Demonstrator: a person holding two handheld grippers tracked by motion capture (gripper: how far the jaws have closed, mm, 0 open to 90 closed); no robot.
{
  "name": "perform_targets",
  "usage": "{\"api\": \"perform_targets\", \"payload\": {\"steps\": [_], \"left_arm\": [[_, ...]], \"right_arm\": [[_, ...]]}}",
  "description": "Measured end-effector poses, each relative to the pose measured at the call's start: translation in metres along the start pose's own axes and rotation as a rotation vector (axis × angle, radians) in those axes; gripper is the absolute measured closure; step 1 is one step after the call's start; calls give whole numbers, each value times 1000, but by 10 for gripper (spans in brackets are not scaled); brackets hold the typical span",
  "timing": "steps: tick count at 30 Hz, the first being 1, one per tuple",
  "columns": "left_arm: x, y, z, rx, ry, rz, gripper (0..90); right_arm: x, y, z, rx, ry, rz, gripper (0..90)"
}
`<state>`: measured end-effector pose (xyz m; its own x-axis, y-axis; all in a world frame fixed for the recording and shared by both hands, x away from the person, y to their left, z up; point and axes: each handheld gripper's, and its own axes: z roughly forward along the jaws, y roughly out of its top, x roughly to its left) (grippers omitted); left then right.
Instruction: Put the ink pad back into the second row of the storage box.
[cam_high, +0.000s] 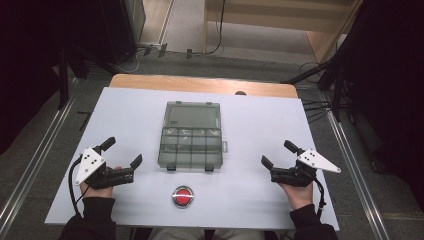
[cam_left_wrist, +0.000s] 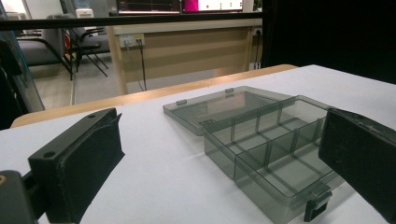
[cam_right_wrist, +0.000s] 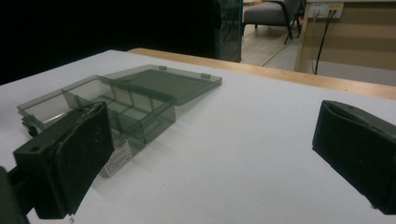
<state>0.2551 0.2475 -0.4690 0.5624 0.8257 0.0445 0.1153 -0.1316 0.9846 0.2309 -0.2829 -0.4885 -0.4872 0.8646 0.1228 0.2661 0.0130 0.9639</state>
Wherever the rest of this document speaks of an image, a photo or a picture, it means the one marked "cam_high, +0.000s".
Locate clear plastic compartment box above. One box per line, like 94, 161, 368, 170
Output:
156, 100, 230, 173

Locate light wooden shelf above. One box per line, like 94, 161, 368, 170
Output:
202, 0, 364, 64

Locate person's right hand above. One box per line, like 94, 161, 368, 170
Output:
277, 180, 315, 211

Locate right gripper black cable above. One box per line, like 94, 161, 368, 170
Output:
313, 177, 327, 221

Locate black hanging cable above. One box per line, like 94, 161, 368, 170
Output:
186, 0, 227, 59

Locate black cabinet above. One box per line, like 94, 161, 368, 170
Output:
98, 0, 147, 65

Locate black floor cables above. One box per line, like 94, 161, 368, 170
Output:
298, 61, 334, 124

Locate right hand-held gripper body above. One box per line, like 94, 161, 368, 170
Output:
269, 147, 342, 188

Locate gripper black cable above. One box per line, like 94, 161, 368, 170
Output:
313, 177, 327, 221
67, 155, 90, 218

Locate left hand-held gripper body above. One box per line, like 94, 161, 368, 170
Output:
74, 145, 136, 191

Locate white floor cable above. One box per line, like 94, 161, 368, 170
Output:
114, 46, 141, 75

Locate white board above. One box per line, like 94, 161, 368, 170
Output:
44, 86, 341, 232

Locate metal floor rail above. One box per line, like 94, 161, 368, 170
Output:
325, 109, 392, 240
0, 96, 77, 232

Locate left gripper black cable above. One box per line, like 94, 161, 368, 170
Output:
67, 155, 90, 218

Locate black stand legs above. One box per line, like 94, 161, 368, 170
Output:
280, 56, 348, 123

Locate red push button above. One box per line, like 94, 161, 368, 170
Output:
171, 184, 195, 210

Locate black curtain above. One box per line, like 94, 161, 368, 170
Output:
328, 0, 424, 214
0, 0, 111, 156

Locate wooden table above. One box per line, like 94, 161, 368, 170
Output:
108, 73, 299, 100

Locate black floor bracket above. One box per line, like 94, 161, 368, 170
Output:
76, 110, 93, 132

